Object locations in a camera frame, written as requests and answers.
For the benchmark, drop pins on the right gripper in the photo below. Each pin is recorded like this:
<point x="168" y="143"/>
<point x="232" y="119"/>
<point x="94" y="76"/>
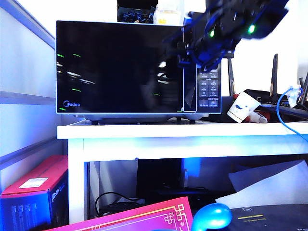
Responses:
<point x="211" y="54"/>

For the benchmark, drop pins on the white snack box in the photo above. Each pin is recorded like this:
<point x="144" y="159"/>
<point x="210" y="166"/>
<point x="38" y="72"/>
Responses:
<point x="168" y="14"/>

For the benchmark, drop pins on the black glass microwave door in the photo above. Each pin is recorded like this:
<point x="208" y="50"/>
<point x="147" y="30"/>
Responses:
<point x="115" y="67"/>

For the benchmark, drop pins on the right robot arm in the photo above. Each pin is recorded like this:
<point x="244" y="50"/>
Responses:
<point x="252" y="16"/>

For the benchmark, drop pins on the black Midea microwave oven body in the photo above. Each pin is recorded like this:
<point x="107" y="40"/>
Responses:
<point x="209" y="91"/>

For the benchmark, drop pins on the black box under table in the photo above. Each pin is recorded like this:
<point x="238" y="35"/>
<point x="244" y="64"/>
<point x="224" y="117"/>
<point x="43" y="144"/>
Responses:
<point x="157" y="178"/>

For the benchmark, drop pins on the pink gift box gold pattern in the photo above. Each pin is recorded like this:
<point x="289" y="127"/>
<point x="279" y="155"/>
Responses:
<point x="137" y="219"/>

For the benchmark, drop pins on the red and blue cardboard box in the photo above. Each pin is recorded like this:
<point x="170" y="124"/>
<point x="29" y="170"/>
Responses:
<point x="29" y="183"/>

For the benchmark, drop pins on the clear bag of blue candies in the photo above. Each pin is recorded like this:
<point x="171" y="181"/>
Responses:
<point x="134" y="15"/>

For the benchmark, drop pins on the white table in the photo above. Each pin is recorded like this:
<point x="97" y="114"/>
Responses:
<point x="168" y="131"/>

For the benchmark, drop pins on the white paper cup blue print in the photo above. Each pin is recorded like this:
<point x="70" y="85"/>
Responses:
<point x="240" y="108"/>

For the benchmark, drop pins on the black router with antennas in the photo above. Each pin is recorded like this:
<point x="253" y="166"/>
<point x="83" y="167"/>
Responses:
<point x="262" y="96"/>

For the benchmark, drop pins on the red and white small packet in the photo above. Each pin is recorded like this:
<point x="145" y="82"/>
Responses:
<point x="258" y="118"/>

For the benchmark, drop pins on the white paper sheet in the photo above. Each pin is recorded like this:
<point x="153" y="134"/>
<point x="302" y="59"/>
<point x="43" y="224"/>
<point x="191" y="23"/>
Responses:
<point x="272" y="185"/>

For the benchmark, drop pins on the glossy blue rounded object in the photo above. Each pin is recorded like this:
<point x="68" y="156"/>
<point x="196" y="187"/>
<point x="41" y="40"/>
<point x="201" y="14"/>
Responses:
<point x="214" y="215"/>

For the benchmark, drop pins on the black shredder with yellow label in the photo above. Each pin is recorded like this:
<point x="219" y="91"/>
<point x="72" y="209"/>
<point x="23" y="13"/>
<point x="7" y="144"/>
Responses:
<point x="267" y="219"/>

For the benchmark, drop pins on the grey partition frame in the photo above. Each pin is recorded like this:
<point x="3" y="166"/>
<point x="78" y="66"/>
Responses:
<point x="24" y="98"/>

